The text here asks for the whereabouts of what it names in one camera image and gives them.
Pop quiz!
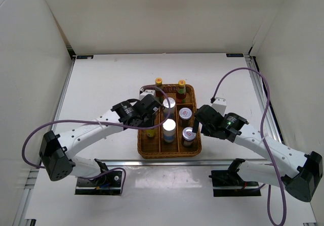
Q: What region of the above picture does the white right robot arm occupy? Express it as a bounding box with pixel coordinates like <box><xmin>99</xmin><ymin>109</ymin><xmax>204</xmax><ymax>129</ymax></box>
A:
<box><xmin>193</xmin><ymin>105</ymin><xmax>323</xmax><ymax>202</ymax></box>

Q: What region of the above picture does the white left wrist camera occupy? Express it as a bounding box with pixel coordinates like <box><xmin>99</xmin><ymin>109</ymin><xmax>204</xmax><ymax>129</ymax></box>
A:
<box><xmin>139</xmin><ymin>87</ymin><xmax>156</xmax><ymax>100</ymax></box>

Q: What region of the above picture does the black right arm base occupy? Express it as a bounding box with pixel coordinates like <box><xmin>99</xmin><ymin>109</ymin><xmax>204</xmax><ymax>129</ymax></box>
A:
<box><xmin>209</xmin><ymin>170</ymin><xmax>261</xmax><ymax>197</ymax></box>

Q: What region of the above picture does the blue label sticker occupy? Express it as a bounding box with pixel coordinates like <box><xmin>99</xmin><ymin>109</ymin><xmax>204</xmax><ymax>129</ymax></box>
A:
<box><xmin>76</xmin><ymin>55</ymin><xmax>94</xmax><ymax>60</ymax></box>
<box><xmin>226</xmin><ymin>53</ymin><xmax>244</xmax><ymax>58</ymax></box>

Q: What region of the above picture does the yellow-cap sauce bottle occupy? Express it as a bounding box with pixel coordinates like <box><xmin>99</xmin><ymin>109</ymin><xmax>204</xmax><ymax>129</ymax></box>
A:
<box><xmin>155</xmin><ymin>77</ymin><xmax>165</xmax><ymax>104</ymax></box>
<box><xmin>176</xmin><ymin>80</ymin><xmax>186</xmax><ymax>104</ymax></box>

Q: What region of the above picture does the white-lid spice jar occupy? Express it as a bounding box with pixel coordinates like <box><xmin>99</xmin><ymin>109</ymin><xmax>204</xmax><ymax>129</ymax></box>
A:
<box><xmin>179</xmin><ymin>107</ymin><xmax>192</xmax><ymax>127</ymax></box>
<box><xmin>182</xmin><ymin>127</ymin><xmax>196</xmax><ymax>147</ymax></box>

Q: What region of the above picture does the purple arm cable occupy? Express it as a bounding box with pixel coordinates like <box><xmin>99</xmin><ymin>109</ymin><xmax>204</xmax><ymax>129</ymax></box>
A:
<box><xmin>21</xmin><ymin>85</ymin><xmax>172</xmax><ymax>196</ymax></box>
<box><xmin>212</xmin><ymin>67</ymin><xmax>287</xmax><ymax>226</ymax></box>

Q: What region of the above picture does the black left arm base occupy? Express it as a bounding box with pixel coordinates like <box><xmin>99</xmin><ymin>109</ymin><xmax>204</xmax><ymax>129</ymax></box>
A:
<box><xmin>74</xmin><ymin>167</ymin><xmax>126</xmax><ymax>196</ymax></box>

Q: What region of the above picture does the right blue label sticker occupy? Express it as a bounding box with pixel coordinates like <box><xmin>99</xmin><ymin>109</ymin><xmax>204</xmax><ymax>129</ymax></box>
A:
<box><xmin>226</xmin><ymin>53</ymin><xmax>244</xmax><ymax>58</ymax></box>

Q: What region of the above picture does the silver-lid salt shaker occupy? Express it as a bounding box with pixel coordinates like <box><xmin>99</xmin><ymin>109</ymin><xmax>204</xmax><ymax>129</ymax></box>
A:
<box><xmin>162</xmin><ymin>119</ymin><xmax>176</xmax><ymax>143</ymax></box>
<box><xmin>163</xmin><ymin>97</ymin><xmax>176</xmax><ymax>119</ymax></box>

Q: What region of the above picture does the aluminium table frame rail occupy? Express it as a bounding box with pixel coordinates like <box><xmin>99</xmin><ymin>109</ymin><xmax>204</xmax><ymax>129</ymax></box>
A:
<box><xmin>244</xmin><ymin>54</ymin><xmax>285</xmax><ymax>144</ymax></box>

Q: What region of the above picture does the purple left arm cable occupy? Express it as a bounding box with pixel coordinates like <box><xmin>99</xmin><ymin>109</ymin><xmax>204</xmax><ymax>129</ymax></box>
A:
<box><xmin>21</xmin><ymin>85</ymin><xmax>172</xmax><ymax>196</ymax></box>

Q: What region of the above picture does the yellow-label small bottle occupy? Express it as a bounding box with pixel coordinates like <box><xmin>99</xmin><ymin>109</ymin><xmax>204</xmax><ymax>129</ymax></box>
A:
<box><xmin>146</xmin><ymin>128</ymin><xmax>155</xmax><ymax>138</ymax></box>

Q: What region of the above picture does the brown wicker basket tray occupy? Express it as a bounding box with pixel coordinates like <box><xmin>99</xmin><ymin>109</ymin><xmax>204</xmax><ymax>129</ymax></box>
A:
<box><xmin>137</xmin><ymin>84</ymin><xmax>202</xmax><ymax>159</ymax></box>

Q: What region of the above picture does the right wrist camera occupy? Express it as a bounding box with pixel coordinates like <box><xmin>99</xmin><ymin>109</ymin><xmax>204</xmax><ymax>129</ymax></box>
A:
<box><xmin>211</xmin><ymin>97</ymin><xmax>227</xmax><ymax>116</ymax></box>

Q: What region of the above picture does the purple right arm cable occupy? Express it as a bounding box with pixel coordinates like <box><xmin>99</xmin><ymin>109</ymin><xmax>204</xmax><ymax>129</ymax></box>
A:
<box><xmin>212</xmin><ymin>67</ymin><xmax>287</xmax><ymax>226</ymax></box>

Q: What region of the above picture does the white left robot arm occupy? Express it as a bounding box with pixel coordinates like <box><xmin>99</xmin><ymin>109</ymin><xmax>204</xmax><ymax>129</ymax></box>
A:
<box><xmin>39</xmin><ymin>95</ymin><xmax>161</xmax><ymax>186</ymax></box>

